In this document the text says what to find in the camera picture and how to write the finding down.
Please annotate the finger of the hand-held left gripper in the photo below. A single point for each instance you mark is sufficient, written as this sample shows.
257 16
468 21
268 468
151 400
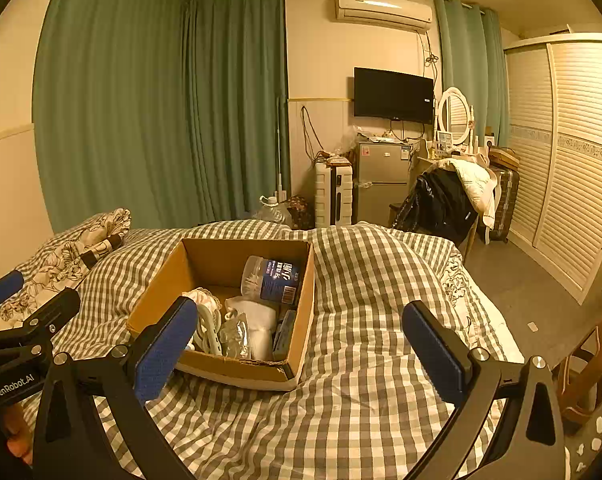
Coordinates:
3 285
46 310

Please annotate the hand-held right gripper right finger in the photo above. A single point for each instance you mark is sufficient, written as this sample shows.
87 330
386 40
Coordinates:
433 352

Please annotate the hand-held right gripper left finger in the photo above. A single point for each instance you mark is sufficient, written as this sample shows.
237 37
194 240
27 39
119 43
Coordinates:
163 350

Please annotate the white lace sock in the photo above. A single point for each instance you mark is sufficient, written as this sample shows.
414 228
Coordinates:
203 297

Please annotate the clear plastic packet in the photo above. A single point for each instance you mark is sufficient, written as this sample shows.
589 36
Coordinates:
236 335

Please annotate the brown cardboard box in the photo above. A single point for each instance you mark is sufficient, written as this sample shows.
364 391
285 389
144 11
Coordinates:
201 265

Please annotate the white cloth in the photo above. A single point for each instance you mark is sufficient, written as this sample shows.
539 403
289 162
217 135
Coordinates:
258 325

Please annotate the clear bottle with blue label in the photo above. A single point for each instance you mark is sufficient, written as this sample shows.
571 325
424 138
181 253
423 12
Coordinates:
276 282

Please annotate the person's left hand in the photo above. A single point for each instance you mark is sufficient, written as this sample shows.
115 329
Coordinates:
18 435

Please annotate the floral print quilt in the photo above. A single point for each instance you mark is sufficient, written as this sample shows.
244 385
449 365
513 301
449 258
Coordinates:
71 255

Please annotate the black jacket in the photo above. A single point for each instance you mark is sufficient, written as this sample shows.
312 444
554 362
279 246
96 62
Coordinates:
436 205

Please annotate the brown suitcase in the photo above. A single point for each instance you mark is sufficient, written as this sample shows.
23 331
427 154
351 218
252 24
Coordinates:
505 200

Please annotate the silver small fridge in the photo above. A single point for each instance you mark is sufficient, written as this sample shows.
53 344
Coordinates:
383 185

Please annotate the clear water jug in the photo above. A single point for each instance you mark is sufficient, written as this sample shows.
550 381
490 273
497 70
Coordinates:
273 212

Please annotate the white padded jacket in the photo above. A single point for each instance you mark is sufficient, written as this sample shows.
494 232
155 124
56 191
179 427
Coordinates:
476 180

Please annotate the white ribbed suitcase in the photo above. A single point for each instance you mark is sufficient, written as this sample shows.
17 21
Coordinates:
331 195

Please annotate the brown patterned bag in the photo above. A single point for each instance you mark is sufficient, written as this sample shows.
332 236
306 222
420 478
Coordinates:
301 212

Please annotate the white dressing table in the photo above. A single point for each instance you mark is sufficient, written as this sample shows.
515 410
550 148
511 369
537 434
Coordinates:
428 155

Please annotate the wicker tray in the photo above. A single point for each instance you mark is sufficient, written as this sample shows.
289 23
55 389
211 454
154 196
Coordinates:
505 156

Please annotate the wide green curtain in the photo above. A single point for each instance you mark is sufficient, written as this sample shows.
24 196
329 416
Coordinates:
111 100

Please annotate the crumpled plastic bag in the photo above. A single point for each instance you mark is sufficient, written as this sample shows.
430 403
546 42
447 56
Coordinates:
352 140

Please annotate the white mop pole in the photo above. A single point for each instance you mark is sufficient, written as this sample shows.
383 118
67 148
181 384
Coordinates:
281 150

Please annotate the white louvred wardrobe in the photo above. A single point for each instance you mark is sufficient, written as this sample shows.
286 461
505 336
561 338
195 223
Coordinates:
571 160

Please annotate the white oval mirror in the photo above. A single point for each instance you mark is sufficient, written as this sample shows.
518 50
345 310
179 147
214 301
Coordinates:
455 115

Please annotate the narrow green curtain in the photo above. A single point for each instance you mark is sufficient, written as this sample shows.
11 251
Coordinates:
468 70

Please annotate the white air conditioner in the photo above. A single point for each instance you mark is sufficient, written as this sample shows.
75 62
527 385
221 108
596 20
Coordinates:
383 10

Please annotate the black wall television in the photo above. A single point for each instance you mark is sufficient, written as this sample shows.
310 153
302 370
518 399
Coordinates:
393 95

